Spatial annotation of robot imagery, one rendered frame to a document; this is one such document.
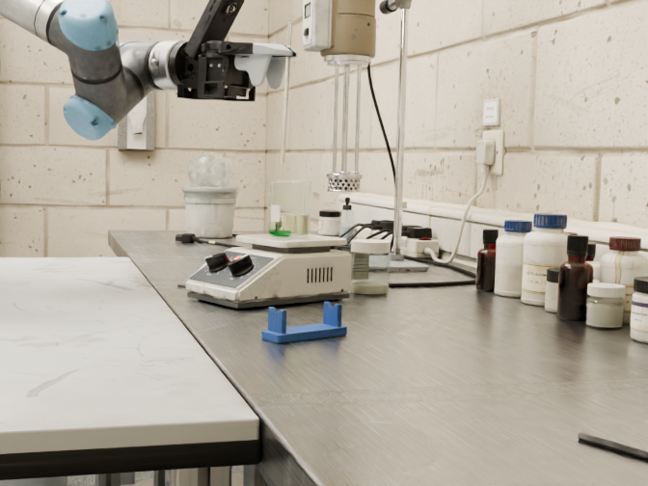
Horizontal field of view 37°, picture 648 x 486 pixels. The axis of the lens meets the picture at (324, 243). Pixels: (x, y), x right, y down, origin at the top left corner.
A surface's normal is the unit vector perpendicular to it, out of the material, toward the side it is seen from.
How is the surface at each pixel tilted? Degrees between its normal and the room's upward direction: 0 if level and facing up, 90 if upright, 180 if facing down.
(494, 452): 0
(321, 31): 90
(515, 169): 90
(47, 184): 90
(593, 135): 90
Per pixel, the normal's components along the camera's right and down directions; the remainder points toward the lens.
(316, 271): 0.64, 0.08
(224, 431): 0.28, 0.09
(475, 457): 0.03, -1.00
